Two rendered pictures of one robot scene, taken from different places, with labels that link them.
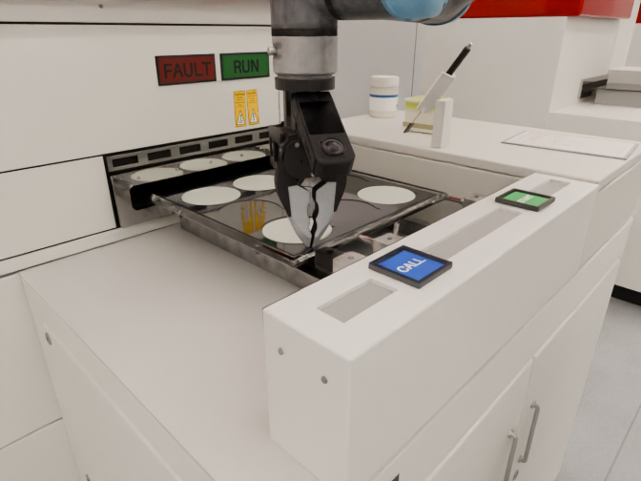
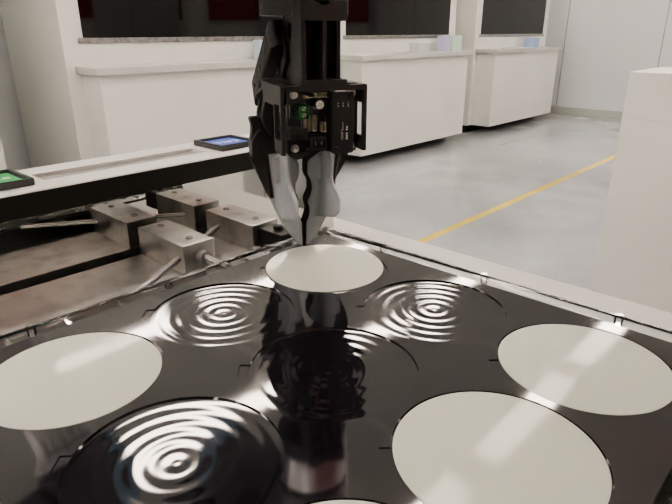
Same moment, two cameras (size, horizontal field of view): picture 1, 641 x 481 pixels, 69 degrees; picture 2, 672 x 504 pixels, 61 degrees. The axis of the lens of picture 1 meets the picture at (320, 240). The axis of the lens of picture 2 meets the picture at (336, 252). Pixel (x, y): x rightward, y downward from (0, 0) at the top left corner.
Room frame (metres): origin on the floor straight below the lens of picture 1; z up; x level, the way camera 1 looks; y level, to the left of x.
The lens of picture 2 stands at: (1.08, 0.03, 1.09)
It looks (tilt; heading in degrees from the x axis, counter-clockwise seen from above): 21 degrees down; 179
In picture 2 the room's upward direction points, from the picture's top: straight up
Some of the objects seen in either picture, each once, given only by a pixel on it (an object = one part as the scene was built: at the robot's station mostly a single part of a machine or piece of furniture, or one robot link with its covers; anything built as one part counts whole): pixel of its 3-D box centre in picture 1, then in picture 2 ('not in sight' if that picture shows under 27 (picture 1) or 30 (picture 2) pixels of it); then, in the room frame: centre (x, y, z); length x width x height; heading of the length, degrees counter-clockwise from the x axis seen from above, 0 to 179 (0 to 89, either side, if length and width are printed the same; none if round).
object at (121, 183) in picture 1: (221, 176); not in sight; (0.92, 0.20, 0.89); 0.44 x 0.02 x 0.10; 136
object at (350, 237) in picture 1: (381, 223); (168, 287); (0.66, -0.09, 0.90); 0.38 x 0.01 x 0.01; 136
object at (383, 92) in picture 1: (383, 96); not in sight; (1.22, -0.16, 1.01); 0.07 x 0.07 x 0.10
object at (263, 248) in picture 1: (212, 224); (481, 282); (0.65, 0.16, 0.90); 0.37 x 0.01 x 0.01; 46
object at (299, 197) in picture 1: (295, 210); (324, 200); (0.58, 0.03, 0.95); 0.06 x 0.03 x 0.09; 19
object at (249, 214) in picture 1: (299, 196); (333, 372); (0.78, 0.04, 0.90); 0.34 x 0.34 x 0.01; 46
